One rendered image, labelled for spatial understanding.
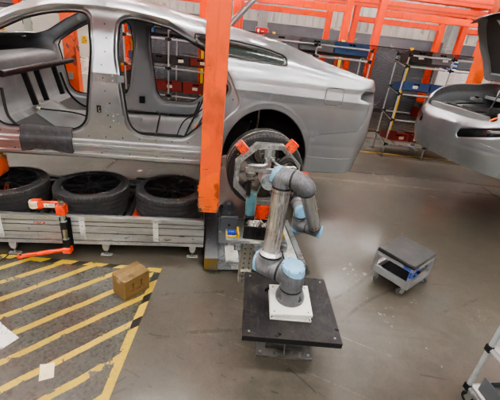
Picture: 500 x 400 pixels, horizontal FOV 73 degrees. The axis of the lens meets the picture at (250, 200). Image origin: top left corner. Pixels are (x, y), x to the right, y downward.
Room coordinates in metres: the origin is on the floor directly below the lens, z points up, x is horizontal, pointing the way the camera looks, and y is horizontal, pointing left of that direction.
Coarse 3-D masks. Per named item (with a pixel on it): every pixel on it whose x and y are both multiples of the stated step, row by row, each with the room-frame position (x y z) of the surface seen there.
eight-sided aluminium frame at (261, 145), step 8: (256, 144) 2.61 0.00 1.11; (264, 144) 2.62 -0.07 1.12; (272, 144) 2.64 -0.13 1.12; (280, 144) 2.66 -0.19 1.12; (248, 152) 2.61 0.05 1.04; (288, 152) 2.66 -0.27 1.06; (240, 160) 2.59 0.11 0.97; (296, 160) 2.67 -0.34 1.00; (240, 192) 2.60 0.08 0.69; (256, 200) 2.63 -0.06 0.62; (264, 200) 2.65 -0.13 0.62
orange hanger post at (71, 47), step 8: (64, 16) 4.90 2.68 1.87; (72, 32) 4.91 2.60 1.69; (64, 40) 4.89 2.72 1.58; (72, 40) 4.91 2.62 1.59; (64, 48) 4.89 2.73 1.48; (72, 48) 4.91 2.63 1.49; (64, 56) 4.89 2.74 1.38; (72, 56) 4.90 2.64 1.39; (72, 64) 4.90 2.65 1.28; (80, 64) 5.05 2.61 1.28; (72, 72) 4.90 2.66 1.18; (80, 72) 5.01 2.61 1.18; (72, 80) 4.90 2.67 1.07; (80, 80) 4.98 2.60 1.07; (80, 88) 4.95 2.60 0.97
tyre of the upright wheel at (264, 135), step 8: (264, 128) 2.92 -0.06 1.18; (240, 136) 2.88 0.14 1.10; (248, 136) 2.76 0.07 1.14; (256, 136) 2.71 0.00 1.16; (264, 136) 2.71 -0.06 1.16; (272, 136) 2.72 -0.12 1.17; (280, 136) 2.76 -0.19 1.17; (232, 144) 2.86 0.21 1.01; (248, 144) 2.69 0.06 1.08; (232, 152) 2.69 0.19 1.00; (296, 152) 2.75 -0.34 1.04; (232, 160) 2.67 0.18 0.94; (232, 168) 2.67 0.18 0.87; (232, 176) 2.67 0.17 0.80; (232, 184) 2.67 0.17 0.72
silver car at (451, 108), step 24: (432, 96) 4.99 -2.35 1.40; (456, 96) 5.28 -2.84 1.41; (480, 96) 5.34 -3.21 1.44; (432, 120) 4.47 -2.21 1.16; (456, 120) 4.10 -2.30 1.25; (480, 120) 3.91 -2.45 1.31; (432, 144) 4.35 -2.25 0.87; (456, 144) 3.95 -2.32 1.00; (480, 144) 3.74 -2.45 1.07; (480, 168) 3.71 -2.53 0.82
